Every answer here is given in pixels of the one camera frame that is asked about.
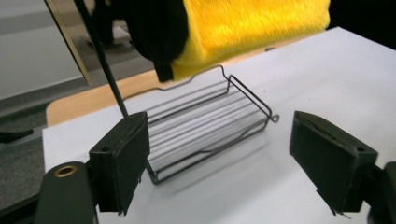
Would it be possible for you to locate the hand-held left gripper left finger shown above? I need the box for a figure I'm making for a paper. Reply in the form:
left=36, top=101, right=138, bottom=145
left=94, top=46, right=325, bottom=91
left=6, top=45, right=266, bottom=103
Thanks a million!
left=88, top=111, right=151, bottom=217

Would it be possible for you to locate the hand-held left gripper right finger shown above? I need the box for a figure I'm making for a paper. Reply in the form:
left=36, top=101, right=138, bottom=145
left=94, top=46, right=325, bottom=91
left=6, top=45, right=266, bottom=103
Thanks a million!
left=289, top=110, right=379, bottom=217

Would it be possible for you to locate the black wire rack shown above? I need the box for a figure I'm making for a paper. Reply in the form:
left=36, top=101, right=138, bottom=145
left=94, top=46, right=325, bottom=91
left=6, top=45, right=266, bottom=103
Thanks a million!
left=73, top=0, right=280, bottom=186

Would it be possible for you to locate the yellow cloth with black trim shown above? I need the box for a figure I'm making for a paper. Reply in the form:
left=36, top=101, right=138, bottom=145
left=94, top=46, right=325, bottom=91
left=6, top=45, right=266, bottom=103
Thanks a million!
left=124, top=0, right=332, bottom=84

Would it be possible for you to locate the white cabinet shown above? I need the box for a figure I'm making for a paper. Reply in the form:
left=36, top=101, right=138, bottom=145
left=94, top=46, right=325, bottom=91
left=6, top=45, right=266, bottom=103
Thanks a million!
left=0, top=0, right=84, bottom=101

